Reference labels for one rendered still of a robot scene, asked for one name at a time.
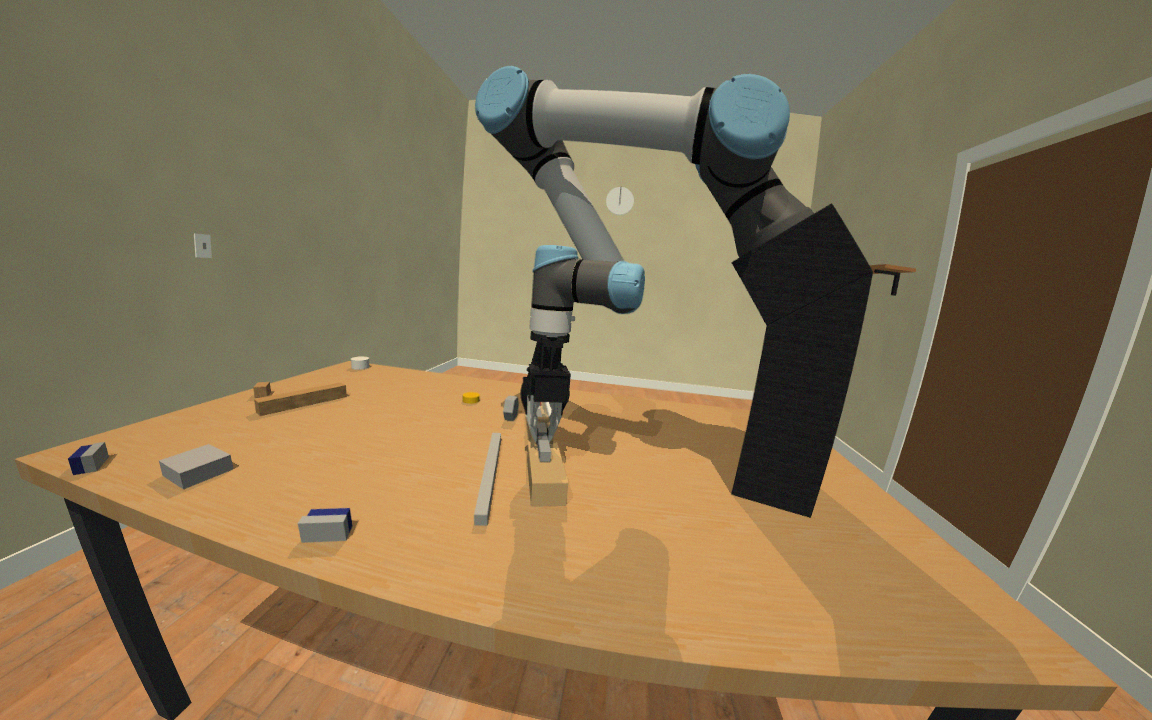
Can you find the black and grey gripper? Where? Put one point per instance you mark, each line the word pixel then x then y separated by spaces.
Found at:
pixel 552 383

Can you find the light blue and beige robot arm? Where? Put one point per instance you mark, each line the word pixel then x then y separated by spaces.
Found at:
pixel 739 130

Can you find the long wooden batten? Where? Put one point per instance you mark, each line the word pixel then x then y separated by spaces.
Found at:
pixel 291 400

